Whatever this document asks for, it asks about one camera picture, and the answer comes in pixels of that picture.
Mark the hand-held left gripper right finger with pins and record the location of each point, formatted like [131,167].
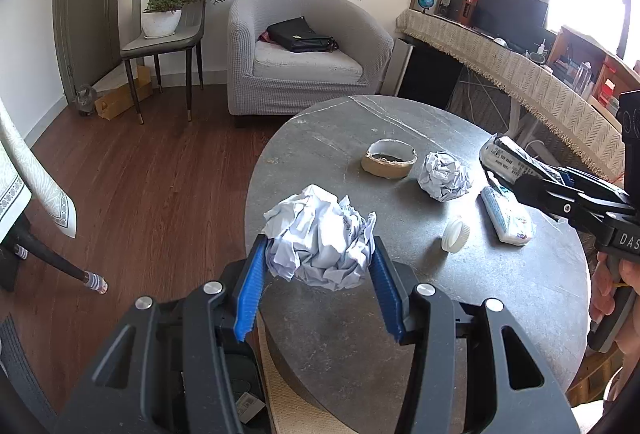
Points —
[387,294]

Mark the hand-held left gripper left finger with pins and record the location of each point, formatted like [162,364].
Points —
[248,294]

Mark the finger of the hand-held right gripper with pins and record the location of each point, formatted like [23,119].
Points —
[555,201]
[595,189]

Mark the blue and white tissue packet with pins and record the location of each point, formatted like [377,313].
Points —
[507,216]

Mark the black and white packet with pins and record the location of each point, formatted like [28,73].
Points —
[505,158]

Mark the dark trash bin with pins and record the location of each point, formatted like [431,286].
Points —
[240,364]

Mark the white paper ball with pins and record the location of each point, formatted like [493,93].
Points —
[320,239]
[444,176]

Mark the white bottle cap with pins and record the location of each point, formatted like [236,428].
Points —
[455,236]

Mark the cardboard tape roll core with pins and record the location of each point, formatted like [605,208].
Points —
[387,168]

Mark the person's right hand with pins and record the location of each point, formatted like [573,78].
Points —
[602,294]

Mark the side desk with fringed cloth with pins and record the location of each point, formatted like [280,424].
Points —
[525,78]

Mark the wooden desktop shelf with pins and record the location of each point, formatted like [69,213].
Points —
[595,58]

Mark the round grey marble table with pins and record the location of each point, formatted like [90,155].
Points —
[350,128]

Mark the black computer tower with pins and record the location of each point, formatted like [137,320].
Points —
[430,73]

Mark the black monitor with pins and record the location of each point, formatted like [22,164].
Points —
[510,11]

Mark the dark table leg striped sock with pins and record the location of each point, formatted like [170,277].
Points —
[55,261]

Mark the wooden speaker box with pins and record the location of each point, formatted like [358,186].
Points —
[457,8]

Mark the flat cardboard box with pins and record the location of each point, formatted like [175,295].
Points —
[120,98]

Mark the grey ribbed door mat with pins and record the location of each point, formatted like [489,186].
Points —
[22,364]

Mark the small blue globe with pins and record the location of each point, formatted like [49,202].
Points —
[425,2]

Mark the pale green patterned tablecloth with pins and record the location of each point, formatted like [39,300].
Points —
[30,179]

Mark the grey cat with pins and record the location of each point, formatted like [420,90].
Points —
[86,99]

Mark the pink cloth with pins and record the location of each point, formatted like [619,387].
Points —
[264,38]

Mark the black handbag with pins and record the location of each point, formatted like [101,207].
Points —
[300,36]

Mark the potted plant in white pot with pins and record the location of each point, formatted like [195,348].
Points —
[161,21]

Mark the grey armchair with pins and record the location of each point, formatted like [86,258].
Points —
[310,3]

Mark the grey-green door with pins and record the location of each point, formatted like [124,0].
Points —
[80,13]

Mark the white desk frame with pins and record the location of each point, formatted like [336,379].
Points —
[515,113]

